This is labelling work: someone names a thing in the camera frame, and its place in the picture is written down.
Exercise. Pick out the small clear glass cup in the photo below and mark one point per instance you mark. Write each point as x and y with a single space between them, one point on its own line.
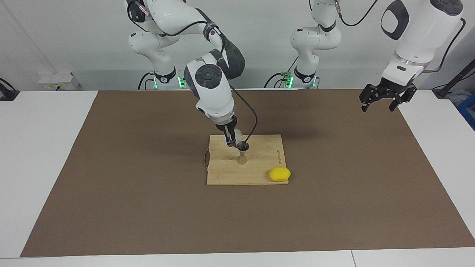
239 135

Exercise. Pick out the brown table mat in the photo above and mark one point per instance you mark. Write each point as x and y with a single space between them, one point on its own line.
148 215

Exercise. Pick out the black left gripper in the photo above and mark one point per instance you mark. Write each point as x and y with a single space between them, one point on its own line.
393 88

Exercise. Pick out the black clamp mount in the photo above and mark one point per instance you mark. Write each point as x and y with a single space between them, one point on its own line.
7 94

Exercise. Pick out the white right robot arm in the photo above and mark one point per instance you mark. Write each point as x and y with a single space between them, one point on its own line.
211 85

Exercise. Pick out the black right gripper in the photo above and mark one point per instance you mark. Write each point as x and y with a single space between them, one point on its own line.
226 126

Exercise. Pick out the blue box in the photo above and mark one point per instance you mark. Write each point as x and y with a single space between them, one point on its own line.
468 115

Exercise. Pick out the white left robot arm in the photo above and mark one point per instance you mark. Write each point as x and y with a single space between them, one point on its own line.
419 33

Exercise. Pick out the white plastic bag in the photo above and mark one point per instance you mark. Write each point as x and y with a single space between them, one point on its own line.
460 97

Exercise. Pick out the white wall socket box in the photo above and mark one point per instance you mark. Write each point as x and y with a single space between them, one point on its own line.
55 79

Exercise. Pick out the wooden cutting board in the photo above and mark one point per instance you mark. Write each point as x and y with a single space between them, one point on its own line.
259 163

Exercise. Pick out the yellow lemon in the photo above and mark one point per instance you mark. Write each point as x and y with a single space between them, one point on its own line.
279 174

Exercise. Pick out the metal double jigger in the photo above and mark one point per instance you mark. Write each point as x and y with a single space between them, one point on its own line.
242 155

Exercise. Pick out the black stand pole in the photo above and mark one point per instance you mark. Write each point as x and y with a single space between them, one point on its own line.
443 91

